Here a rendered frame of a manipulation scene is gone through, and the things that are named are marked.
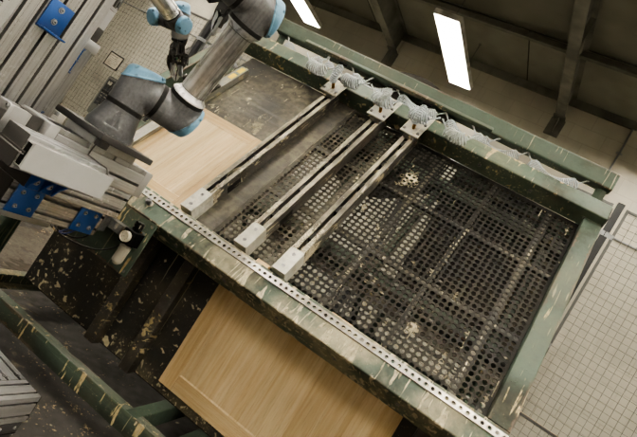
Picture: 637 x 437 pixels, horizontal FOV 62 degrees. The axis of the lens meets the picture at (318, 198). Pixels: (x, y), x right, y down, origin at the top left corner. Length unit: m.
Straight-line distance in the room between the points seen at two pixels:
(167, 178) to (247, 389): 0.95
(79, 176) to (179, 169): 0.99
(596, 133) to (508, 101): 1.14
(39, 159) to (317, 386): 1.30
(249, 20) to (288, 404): 1.41
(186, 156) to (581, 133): 5.71
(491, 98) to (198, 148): 5.55
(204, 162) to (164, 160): 0.18
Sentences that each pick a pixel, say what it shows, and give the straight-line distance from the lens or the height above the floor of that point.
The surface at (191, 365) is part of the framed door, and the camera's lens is 2.34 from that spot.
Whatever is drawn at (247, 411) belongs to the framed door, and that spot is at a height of 0.38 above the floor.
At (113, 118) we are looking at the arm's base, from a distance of 1.66.
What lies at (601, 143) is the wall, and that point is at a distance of 7.33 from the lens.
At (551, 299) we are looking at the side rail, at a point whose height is 1.38.
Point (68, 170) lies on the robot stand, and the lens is 1.46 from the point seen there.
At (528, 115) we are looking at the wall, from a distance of 7.42.
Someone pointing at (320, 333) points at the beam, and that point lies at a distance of 1.88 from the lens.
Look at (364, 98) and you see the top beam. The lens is 2.75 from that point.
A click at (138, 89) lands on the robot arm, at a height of 1.20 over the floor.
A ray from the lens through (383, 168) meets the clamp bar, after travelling 2.41.
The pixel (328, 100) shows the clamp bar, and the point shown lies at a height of 1.73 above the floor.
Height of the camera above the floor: 1.12
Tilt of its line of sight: 3 degrees up
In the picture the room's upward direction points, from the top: 32 degrees clockwise
